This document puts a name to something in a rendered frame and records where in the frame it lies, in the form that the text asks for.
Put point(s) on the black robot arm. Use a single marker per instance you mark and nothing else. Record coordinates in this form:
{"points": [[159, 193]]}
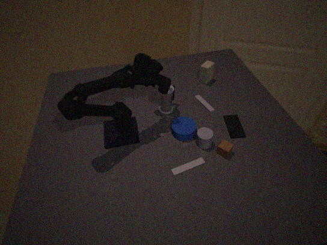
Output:
{"points": [[76, 109]]}

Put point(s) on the grey cylinder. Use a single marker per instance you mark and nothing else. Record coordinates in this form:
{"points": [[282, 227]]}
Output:
{"points": [[204, 138]]}

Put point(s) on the brown cube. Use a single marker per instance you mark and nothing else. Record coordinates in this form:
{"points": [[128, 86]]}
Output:
{"points": [[224, 148]]}

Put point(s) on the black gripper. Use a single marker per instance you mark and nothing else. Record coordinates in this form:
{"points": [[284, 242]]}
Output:
{"points": [[162, 83]]}

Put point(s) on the blue cylinder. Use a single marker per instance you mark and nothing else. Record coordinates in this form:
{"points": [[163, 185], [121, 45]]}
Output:
{"points": [[183, 128]]}

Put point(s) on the glass french press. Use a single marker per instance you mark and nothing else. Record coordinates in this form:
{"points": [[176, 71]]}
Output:
{"points": [[166, 101]]}

